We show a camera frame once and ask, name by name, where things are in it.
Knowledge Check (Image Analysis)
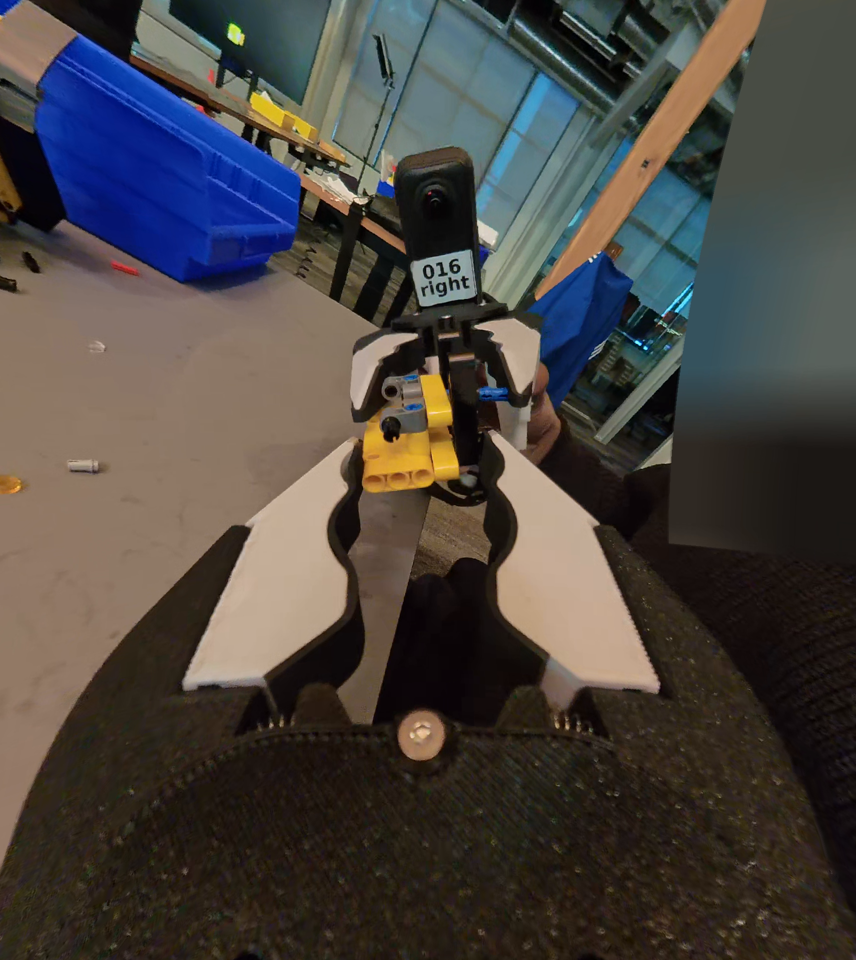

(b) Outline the person's right hand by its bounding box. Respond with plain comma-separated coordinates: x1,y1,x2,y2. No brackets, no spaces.
524,363,565,466

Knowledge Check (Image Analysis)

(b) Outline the yellow box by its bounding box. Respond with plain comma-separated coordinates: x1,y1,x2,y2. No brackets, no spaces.
250,91,320,141

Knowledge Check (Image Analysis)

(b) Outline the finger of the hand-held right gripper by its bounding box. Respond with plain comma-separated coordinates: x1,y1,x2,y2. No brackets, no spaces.
473,318,543,411
350,332,429,425

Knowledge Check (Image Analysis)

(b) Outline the grey plastic panel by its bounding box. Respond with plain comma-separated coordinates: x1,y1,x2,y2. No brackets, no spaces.
0,11,80,132

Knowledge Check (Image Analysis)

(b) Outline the black-legged table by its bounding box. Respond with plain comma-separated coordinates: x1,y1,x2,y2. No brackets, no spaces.
300,168,414,324

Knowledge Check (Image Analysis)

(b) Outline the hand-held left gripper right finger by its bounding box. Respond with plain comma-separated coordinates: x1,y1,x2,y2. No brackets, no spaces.
480,433,661,712

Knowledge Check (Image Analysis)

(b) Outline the yellow toy brick assembly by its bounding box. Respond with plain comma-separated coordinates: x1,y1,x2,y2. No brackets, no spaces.
362,371,511,507

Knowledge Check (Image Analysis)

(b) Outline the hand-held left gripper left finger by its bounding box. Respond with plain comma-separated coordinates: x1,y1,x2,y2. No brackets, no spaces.
182,438,366,706

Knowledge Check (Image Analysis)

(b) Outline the black monitor screen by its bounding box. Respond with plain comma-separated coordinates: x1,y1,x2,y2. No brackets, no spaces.
169,0,331,106

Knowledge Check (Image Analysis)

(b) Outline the wooden board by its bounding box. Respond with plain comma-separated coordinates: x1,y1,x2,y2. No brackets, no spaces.
535,0,768,299

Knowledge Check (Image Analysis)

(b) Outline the wooden workbench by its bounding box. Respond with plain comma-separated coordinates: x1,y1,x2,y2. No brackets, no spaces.
131,56,350,170

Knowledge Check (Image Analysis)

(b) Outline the black tripod stand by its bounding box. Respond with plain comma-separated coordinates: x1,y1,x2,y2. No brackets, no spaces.
356,33,399,200

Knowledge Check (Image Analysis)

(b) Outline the blue plastic storage bin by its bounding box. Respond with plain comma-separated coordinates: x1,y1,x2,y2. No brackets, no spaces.
36,33,301,284

